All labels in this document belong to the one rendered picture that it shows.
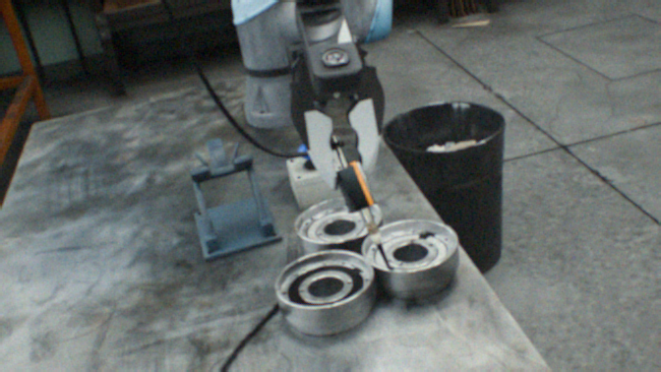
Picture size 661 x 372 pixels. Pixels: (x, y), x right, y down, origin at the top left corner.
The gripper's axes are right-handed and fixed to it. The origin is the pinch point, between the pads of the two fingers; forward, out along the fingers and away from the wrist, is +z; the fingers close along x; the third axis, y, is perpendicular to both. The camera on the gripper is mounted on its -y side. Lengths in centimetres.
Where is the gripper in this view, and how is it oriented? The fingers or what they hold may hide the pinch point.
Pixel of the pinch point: (349, 176)
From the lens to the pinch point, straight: 81.0
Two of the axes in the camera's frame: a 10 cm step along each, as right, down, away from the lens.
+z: 1.7, 9.3, 3.3
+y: -1.6, -3.0, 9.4
